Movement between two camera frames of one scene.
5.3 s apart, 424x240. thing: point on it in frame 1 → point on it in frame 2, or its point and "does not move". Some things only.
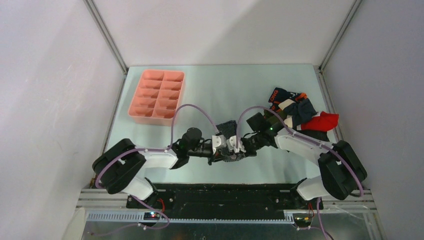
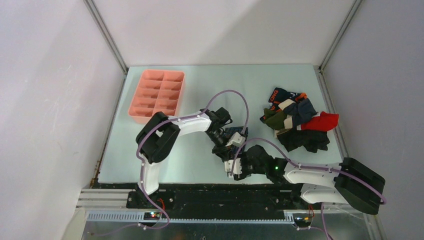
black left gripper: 217,157 → 222,151
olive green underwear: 272,118 does not move
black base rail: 264,198 does not move
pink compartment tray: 156,97 does not move
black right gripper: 247,153 → 243,174
